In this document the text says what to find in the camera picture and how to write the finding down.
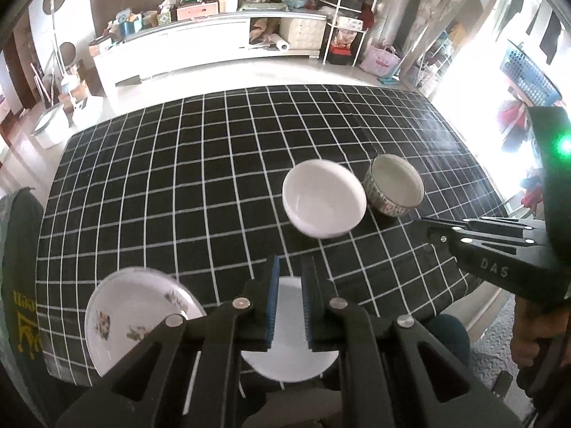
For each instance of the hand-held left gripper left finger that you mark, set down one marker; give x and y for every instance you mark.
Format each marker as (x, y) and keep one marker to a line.
(273, 303)

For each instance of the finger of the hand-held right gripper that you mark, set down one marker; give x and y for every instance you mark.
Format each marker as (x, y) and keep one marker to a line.
(490, 263)
(508, 225)

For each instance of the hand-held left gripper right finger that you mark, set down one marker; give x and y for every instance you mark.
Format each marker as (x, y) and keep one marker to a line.
(307, 307)

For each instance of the pale blue printed bowl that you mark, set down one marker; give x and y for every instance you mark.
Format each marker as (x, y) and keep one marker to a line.
(290, 343)

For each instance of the plain cream white bowl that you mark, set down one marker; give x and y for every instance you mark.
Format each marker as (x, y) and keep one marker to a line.
(321, 196)

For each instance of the small-flower patterned bowl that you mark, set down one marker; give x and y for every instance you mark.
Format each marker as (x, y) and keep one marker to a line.
(397, 183)

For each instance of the white plate brown floral print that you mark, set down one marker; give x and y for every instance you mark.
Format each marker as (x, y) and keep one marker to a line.
(129, 303)

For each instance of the person's right hand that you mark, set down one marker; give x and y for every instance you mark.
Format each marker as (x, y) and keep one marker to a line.
(528, 330)

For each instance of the grey woven floor mat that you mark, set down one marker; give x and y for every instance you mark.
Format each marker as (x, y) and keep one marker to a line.
(490, 347)

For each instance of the person's right leg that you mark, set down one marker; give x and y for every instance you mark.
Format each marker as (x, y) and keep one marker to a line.
(448, 339)

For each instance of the blue plastic basket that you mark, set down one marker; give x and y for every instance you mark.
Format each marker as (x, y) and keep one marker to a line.
(528, 76)

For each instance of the dark hanging garment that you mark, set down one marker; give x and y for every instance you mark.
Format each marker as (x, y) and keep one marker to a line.
(533, 13)
(551, 35)

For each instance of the black checkered tablecloth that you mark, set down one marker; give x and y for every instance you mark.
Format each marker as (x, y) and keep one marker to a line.
(178, 165)

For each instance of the pink bag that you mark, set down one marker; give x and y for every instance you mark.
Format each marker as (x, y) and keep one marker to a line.
(379, 60)

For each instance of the silver standing air conditioner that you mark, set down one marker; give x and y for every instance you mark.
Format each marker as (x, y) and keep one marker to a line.
(401, 4)

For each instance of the red patterned bag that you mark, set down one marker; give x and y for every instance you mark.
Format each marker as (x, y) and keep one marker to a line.
(343, 38)

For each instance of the dark red cloth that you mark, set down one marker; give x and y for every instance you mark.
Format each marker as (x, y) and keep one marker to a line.
(367, 17)

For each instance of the dark green printed cover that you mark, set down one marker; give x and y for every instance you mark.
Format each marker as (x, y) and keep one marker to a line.
(22, 276)

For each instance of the paper towel roll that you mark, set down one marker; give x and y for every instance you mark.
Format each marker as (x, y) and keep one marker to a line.
(280, 45)

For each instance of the white metal shelf rack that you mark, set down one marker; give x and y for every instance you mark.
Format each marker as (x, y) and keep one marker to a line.
(342, 13)

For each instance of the brown paper bag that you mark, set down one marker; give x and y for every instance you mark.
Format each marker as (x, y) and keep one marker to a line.
(263, 30)

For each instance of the white tufted storage box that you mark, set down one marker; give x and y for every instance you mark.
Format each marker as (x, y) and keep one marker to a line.
(299, 31)

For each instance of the white television cabinet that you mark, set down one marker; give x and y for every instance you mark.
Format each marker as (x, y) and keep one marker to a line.
(187, 40)

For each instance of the white plastic tub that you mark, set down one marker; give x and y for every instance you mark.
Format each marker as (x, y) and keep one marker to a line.
(49, 133)

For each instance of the pink drawer box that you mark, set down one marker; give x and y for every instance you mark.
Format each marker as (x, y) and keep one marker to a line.
(196, 11)

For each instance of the white plastic jug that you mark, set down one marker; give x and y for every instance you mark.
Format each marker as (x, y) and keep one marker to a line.
(227, 2)

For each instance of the green tissue box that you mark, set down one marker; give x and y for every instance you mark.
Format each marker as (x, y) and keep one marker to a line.
(163, 18)

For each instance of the arched wooden frame mirror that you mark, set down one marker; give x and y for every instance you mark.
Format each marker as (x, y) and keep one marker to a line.
(450, 53)

